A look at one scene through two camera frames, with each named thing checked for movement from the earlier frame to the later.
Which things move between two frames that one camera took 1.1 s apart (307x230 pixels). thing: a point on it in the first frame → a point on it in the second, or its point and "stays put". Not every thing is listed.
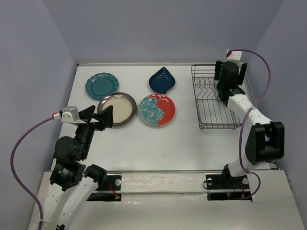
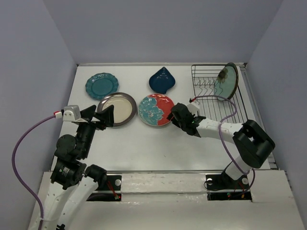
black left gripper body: x=86 y=132 stays put
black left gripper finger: x=87 y=113 stays put
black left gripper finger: x=105 y=117 stays put
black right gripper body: x=219 y=85 → x=175 y=121
